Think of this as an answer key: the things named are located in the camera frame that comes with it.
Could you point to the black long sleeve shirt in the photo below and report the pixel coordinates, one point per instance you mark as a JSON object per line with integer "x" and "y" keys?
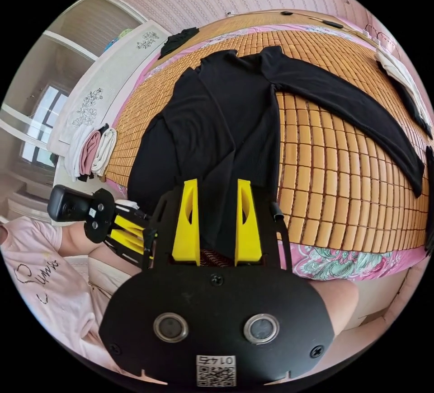
{"x": 220, "y": 122}

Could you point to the person's left hand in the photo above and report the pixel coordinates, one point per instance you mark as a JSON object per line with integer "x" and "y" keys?
{"x": 128, "y": 204}

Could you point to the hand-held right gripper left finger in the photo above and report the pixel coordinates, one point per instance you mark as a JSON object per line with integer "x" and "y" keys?
{"x": 183, "y": 230}

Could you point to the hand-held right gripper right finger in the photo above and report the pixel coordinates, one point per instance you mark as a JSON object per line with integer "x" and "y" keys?
{"x": 249, "y": 237}

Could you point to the person's left forearm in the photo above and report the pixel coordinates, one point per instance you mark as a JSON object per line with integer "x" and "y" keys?
{"x": 79, "y": 240}

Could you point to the black garment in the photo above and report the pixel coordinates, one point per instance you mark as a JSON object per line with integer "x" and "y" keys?
{"x": 176, "y": 41}

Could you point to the person's body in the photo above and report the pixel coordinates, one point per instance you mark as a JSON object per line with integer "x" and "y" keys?
{"x": 40, "y": 281}

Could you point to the pile of clothes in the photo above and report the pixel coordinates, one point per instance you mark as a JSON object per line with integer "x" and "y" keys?
{"x": 91, "y": 152}
{"x": 395, "y": 69}

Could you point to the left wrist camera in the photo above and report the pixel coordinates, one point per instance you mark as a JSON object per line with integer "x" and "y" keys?
{"x": 64, "y": 208}

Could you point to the window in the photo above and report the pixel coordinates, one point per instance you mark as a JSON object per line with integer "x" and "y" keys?
{"x": 44, "y": 118}

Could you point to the bed with woven mat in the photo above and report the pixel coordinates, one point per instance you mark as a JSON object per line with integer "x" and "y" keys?
{"x": 339, "y": 179}

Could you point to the white headboard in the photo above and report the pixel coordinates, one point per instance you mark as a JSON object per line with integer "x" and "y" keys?
{"x": 108, "y": 84}

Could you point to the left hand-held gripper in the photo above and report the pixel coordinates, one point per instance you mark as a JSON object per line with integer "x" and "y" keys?
{"x": 98, "y": 217}

